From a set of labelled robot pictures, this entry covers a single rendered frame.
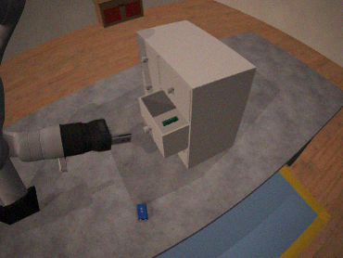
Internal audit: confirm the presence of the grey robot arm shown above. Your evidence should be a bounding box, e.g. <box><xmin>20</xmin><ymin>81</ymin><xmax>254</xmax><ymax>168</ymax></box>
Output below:
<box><xmin>0</xmin><ymin>0</ymin><xmax>44</xmax><ymax>207</ymax></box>

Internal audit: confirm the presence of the beige chest of drawers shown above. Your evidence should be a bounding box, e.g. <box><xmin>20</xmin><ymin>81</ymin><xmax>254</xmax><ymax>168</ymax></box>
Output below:
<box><xmin>136</xmin><ymin>20</ymin><xmax>257</xmax><ymax>170</ymax></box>

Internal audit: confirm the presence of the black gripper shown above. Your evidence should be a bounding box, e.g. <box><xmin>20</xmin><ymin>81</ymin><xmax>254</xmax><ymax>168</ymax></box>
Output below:
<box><xmin>39</xmin><ymin>119</ymin><xmax>132</xmax><ymax>173</ymax></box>

